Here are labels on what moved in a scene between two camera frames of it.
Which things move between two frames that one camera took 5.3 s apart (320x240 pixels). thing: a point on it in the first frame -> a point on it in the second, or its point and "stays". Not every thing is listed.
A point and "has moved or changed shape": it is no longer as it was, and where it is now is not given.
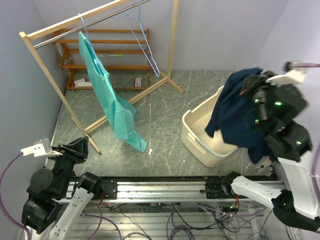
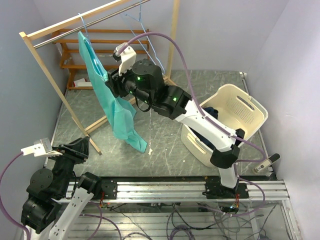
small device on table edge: x=264 y=164 stays
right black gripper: x=252 y=81 -> x=115 y=82
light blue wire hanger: x=139 y=21 has moved or changed shape
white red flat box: x=82 y=82 stays
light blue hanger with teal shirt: x=92 y=51 stays
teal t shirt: x=122 y=113 stays
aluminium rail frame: x=199 y=208 stays
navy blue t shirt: x=229 y=113 -> x=213 y=112
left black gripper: x=77 y=150 stays
